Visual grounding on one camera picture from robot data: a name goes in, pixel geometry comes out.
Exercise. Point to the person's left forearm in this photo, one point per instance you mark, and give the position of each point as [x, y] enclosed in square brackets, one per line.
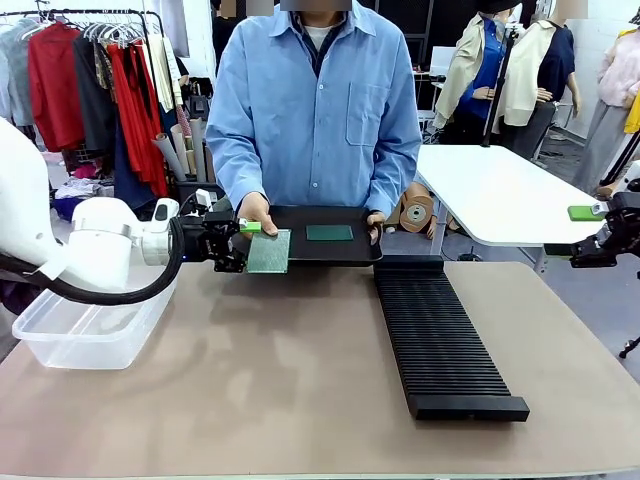
[395, 175]

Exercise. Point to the grey hanging garment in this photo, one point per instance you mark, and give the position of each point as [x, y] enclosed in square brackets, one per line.
[15, 75]

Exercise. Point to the grey paper roll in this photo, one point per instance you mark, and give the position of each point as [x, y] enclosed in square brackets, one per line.
[167, 157]

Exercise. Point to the pile of clothes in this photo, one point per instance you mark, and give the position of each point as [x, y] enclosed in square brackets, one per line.
[80, 187]

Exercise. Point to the black hanging garment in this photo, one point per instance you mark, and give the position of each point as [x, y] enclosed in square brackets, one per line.
[92, 95]

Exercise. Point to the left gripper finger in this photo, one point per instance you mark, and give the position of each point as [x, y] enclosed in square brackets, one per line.
[250, 227]
[237, 262]

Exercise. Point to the black tripod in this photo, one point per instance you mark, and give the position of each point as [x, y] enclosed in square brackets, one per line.
[620, 160]

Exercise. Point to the person's left hand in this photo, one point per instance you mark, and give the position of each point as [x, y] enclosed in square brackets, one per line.
[376, 219]

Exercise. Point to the brown paper roll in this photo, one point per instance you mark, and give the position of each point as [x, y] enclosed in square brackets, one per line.
[425, 190]

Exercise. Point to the black tripod foot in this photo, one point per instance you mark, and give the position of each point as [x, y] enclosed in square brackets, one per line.
[631, 346]

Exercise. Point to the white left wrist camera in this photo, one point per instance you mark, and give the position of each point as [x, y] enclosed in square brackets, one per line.
[204, 197]

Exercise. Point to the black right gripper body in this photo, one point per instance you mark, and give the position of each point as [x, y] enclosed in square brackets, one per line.
[625, 222]

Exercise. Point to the person's blue shirt torso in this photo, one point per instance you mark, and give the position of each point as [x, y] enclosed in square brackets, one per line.
[310, 125]

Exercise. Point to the dark green PCB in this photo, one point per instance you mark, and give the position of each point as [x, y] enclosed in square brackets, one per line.
[330, 232]

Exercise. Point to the cream hanging garment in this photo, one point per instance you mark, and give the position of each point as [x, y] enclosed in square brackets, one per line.
[160, 75]

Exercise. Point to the white table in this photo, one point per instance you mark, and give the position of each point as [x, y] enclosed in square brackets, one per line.
[500, 190]

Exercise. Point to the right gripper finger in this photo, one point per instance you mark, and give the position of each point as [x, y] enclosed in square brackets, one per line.
[590, 252]
[582, 213]

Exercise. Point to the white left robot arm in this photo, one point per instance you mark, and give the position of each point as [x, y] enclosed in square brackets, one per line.
[95, 240]

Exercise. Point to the blue denim garment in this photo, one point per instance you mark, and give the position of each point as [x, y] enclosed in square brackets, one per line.
[127, 175]

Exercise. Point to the brown cardboard spool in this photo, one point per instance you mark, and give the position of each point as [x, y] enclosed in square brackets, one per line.
[416, 212]

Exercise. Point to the black metal clothes rack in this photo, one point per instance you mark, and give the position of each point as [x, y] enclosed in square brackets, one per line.
[100, 11]

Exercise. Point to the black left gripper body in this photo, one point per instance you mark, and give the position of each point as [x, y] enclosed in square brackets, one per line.
[210, 240]

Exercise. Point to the beige cardboard tube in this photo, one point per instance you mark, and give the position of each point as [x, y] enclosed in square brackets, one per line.
[197, 145]
[180, 145]

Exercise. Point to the pale green PCB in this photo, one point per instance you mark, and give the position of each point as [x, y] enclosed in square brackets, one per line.
[270, 252]

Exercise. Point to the black stand pole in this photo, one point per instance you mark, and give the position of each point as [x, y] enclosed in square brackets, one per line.
[500, 85]

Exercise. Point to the dark grey cloth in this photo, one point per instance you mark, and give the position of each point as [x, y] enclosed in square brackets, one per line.
[10, 296]

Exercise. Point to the person in black clothes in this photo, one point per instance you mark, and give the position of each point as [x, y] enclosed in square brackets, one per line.
[222, 35]

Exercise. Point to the red hanging dress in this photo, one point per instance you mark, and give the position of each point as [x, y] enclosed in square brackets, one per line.
[135, 125]

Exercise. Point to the person's right forearm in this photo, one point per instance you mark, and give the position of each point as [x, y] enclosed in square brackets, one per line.
[235, 170]

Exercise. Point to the clear plastic storage box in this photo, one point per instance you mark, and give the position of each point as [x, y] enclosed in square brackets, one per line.
[95, 335]

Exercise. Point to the black storage bin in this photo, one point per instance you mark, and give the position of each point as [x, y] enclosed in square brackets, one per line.
[195, 190]

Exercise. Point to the black slotted PCB rack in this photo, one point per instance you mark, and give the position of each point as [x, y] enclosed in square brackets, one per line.
[440, 340]

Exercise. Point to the mannequin with pink sweater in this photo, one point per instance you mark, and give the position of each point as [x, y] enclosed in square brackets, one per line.
[617, 100]

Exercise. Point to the mannequin with cream jacket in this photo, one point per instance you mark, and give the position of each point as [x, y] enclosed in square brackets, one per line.
[545, 75]

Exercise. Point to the black plastic tray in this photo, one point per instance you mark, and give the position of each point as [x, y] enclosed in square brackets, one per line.
[320, 250]

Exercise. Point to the mannequin with beige jacket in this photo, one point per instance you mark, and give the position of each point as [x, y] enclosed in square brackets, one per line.
[470, 75]

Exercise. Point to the person's right hand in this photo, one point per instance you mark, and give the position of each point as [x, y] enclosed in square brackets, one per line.
[257, 212]

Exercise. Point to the white board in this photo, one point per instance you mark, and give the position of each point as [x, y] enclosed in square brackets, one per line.
[442, 57]

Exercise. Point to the red hanging shirt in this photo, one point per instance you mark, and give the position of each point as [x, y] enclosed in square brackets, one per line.
[52, 85]

